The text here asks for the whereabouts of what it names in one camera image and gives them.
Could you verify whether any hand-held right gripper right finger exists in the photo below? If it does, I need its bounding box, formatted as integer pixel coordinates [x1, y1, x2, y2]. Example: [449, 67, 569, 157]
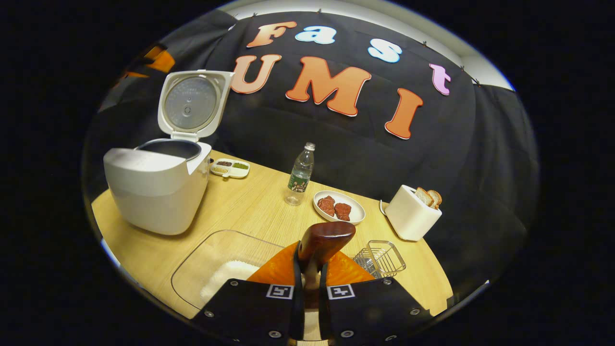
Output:
[319, 250, 433, 346]

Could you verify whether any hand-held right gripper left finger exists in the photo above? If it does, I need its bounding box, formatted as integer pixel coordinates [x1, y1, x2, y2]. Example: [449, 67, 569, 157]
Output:
[192, 241, 307, 345]

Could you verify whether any brown wooden spoon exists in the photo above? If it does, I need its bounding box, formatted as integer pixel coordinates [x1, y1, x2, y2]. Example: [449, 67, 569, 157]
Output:
[297, 222, 357, 310]

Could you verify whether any white rice heap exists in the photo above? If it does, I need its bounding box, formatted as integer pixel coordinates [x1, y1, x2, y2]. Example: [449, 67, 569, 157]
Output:
[199, 260, 262, 303]

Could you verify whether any wire chopstick holder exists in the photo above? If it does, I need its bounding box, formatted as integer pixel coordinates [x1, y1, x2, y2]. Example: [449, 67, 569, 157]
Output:
[353, 240, 407, 280]

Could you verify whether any white rice cooker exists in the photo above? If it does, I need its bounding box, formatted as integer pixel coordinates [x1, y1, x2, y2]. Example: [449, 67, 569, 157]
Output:
[103, 70, 235, 236]

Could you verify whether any clear plastic rice container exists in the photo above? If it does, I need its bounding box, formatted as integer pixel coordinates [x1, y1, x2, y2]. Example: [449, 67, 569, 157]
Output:
[171, 230, 289, 312]

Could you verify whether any white oval plate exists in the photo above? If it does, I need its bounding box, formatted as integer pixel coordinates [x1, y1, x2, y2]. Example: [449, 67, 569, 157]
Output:
[313, 190, 366, 225]

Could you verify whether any white toaster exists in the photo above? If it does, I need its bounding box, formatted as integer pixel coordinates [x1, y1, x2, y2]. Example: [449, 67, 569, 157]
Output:
[384, 185, 443, 242]

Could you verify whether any white divided bean dish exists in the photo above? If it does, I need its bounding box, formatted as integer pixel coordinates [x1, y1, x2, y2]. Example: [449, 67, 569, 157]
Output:
[210, 158, 250, 179]

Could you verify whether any clear plastic water bottle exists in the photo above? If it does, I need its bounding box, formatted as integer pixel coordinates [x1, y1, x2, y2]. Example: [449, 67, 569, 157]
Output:
[284, 142, 316, 206]

